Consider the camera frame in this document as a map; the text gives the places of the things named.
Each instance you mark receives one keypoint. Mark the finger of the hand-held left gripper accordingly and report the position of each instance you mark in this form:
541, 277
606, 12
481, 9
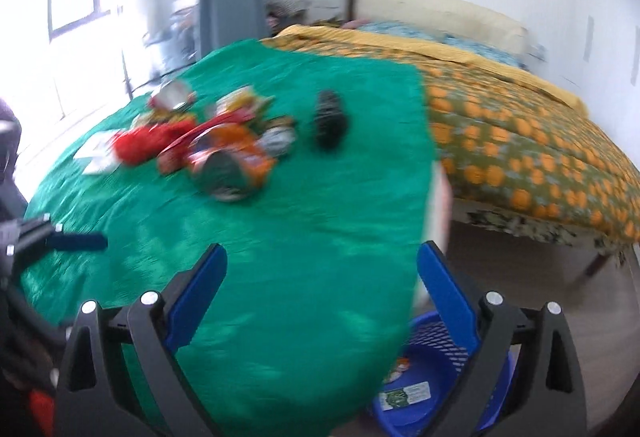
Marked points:
75, 242

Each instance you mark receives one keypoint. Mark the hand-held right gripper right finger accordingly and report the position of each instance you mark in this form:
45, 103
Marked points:
445, 287

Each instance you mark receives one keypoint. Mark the yellow chip bag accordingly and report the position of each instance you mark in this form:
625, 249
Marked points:
242, 102

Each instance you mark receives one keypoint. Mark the white paper sheet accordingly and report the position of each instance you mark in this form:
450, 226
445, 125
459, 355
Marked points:
95, 154

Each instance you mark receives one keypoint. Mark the patterned bed skirt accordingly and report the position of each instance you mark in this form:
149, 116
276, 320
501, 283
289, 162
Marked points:
525, 223

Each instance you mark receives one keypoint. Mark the red crumpled packet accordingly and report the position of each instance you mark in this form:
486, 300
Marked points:
137, 144

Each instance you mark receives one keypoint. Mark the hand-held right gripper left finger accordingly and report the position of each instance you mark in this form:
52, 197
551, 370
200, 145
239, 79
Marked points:
200, 292

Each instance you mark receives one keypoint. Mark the blue patterned pillow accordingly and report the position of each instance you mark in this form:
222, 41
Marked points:
400, 29

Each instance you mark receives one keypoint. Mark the cream bed headboard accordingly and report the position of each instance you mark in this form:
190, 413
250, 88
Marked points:
440, 9

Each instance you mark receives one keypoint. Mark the green tablecloth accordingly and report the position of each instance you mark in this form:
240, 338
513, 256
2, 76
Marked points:
300, 217

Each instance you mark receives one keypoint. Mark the silver crumpled packet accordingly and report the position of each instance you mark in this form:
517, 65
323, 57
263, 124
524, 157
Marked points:
279, 138

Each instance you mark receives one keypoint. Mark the red soda can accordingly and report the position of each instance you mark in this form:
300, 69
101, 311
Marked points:
170, 97

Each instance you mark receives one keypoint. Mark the dark clothes pile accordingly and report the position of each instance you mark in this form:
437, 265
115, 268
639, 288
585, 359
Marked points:
285, 2

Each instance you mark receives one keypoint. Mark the orange snack bag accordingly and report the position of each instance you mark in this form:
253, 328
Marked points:
225, 167

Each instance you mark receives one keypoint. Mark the blue plastic basket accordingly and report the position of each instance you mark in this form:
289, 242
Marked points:
435, 367

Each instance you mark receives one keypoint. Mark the green label packet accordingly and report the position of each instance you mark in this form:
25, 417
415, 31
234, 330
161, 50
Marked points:
405, 394

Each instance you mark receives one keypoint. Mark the black mesh roll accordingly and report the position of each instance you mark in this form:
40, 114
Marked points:
329, 119

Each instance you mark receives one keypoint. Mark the wooden bed leg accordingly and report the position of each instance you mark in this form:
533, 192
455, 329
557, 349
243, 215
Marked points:
595, 263

